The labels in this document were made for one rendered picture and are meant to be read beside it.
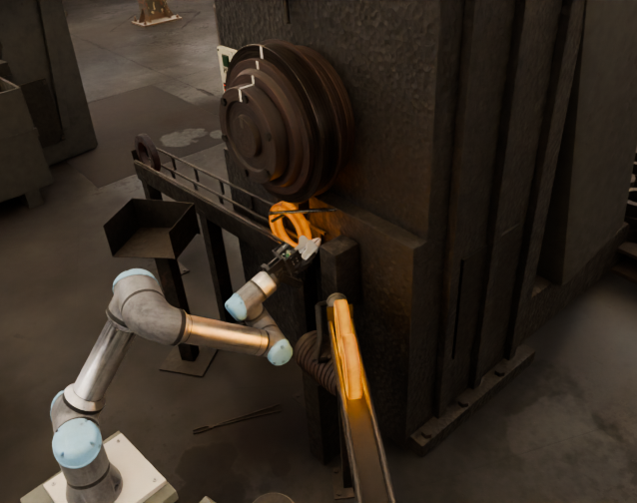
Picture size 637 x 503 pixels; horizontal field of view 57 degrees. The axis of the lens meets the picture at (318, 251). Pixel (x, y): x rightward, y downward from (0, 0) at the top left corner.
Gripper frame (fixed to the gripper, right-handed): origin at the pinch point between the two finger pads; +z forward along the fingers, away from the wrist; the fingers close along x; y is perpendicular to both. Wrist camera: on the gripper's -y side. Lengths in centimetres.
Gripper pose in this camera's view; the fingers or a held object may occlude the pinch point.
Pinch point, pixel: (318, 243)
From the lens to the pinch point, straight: 184.4
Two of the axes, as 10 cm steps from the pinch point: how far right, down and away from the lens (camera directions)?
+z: 7.1, -6.4, 3.1
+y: -2.9, -6.6, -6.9
